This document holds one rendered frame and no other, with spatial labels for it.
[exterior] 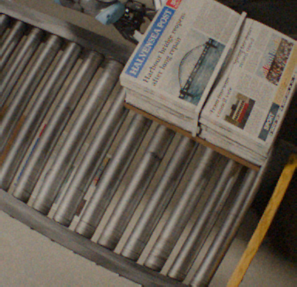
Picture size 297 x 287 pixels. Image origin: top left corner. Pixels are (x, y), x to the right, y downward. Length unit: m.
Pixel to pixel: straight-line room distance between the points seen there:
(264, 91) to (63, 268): 1.25
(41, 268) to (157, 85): 1.18
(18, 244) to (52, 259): 0.16
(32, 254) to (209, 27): 1.28
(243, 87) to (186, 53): 0.15
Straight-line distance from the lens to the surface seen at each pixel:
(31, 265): 2.41
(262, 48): 1.47
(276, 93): 1.42
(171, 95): 1.40
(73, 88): 1.67
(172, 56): 1.43
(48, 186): 1.61
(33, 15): 1.79
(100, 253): 1.56
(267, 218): 1.57
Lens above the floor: 2.35
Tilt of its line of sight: 74 degrees down
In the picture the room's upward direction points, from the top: 6 degrees counter-clockwise
